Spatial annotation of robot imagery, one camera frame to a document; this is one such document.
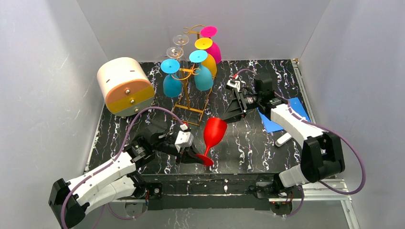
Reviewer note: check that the small white rectangular device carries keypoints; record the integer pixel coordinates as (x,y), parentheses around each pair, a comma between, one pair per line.
(283,139)

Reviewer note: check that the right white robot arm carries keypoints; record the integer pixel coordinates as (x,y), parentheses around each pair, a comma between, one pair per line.
(321,155)

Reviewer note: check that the clear wine glass front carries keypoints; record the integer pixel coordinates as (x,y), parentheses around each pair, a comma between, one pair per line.
(175,52)

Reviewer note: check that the red wine glass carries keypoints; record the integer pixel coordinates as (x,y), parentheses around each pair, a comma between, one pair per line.
(214,131)

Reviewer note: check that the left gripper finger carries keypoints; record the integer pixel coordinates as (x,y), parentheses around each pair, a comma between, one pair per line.
(188,158)
(192,151)

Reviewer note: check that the clear wine glass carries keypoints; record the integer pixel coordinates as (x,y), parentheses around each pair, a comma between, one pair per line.
(181,39)
(175,52)

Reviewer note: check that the light blue wine glass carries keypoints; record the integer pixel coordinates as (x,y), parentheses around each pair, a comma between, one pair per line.
(203,77)
(171,84)

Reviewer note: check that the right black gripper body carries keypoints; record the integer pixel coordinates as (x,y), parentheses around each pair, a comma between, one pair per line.
(238,103)

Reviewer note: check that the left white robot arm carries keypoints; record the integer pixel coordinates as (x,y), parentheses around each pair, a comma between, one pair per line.
(72,200)

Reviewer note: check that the clear wine glass rear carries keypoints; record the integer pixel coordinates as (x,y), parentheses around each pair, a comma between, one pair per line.
(181,39)

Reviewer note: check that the yellow wine glass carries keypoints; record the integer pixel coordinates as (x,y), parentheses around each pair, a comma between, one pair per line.
(206,44)

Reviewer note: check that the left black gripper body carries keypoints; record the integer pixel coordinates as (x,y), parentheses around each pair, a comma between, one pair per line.
(181,153)

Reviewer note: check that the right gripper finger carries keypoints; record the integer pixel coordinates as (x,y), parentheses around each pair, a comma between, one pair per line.
(237,101)
(233,114)

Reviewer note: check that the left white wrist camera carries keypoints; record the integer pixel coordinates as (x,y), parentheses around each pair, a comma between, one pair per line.
(184,138)

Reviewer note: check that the blue flat sheet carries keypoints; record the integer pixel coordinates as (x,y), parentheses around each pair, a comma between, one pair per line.
(283,118)

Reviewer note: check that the magenta wine glass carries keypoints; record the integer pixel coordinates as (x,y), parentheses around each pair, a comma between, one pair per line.
(214,50)

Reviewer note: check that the gold wire wine glass rack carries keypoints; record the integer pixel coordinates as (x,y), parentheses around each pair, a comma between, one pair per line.
(185,75)

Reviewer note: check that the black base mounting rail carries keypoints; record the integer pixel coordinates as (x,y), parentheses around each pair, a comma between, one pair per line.
(206,191)

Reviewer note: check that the cream orange yellow cylinder box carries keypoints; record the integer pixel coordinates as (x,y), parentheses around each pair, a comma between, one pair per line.
(125,87)

